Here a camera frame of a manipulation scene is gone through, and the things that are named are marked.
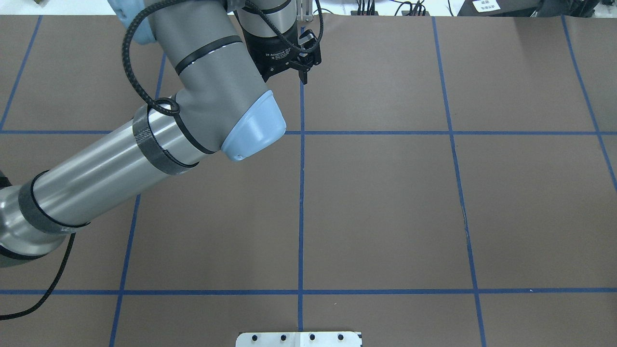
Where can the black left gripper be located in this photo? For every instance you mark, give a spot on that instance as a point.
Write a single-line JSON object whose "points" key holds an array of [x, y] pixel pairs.
{"points": [[273, 54]]}

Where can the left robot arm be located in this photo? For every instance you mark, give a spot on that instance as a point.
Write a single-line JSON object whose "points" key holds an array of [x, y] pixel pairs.
{"points": [[223, 51]]}

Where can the black box with label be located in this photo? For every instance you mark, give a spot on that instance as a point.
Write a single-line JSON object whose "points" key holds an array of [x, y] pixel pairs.
{"points": [[527, 8]]}

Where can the aluminium frame post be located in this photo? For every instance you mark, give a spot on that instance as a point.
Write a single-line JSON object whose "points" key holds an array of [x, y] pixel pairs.
{"points": [[304, 10]]}

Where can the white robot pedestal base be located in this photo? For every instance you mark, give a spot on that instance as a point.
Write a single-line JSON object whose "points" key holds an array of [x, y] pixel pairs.
{"points": [[300, 339]]}

